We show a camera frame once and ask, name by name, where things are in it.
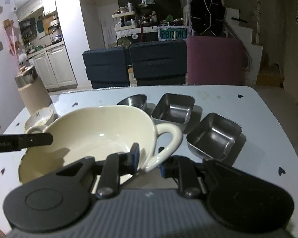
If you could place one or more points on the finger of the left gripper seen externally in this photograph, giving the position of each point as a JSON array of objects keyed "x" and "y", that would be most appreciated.
[{"x": 17, "y": 142}]

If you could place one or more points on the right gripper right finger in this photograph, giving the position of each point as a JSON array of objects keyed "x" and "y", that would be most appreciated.
[{"x": 187, "y": 172}]

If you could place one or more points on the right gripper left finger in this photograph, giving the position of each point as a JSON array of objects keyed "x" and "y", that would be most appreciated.
[{"x": 112, "y": 168}]

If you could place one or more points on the cream ceramic bowl with handles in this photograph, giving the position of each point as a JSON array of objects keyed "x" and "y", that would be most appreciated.
[{"x": 99, "y": 132}]

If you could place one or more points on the round stainless steel bowl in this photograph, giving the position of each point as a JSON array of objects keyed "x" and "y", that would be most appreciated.
[{"x": 138, "y": 101}]

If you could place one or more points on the large square steel container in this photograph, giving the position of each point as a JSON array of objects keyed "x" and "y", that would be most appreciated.
[{"x": 174, "y": 109}]

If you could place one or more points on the small floral ceramic bowl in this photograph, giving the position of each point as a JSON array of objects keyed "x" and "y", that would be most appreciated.
[{"x": 43, "y": 116}]

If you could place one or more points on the small square steel container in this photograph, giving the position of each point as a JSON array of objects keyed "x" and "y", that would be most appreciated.
[{"x": 213, "y": 137}]

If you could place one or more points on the beige ribbed canister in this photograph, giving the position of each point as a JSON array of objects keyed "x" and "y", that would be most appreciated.
[{"x": 31, "y": 89}]

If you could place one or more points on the white kitchen cabinets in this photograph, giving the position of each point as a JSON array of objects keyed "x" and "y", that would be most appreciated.
[{"x": 54, "y": 67}]

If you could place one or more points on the left dark blue chair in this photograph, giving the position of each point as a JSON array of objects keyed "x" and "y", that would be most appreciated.
[{"x": 106, "y": 68}]

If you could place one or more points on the dark blue chair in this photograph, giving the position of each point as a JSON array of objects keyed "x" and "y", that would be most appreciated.
[
  {"x": 106, "y": 68},
  {"x": 159, "y": 62}
]

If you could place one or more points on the right dark blue chair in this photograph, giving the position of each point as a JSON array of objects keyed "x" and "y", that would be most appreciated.
[{"x": 159, "y": 62}]

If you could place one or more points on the maroon armchair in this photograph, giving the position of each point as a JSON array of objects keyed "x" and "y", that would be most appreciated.
[{"x": 215, "y": 60}]

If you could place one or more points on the teal poizon sign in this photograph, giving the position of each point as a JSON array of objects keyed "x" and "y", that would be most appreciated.
[{"x": 172, "y": 33}]

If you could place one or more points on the cluttered white shelf unit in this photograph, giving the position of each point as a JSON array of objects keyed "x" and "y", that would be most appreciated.
[{"x": 138, "y": 20}]

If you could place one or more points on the black jacket with white piping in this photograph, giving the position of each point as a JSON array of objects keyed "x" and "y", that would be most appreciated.
[{"x": 207, "y": 17}]

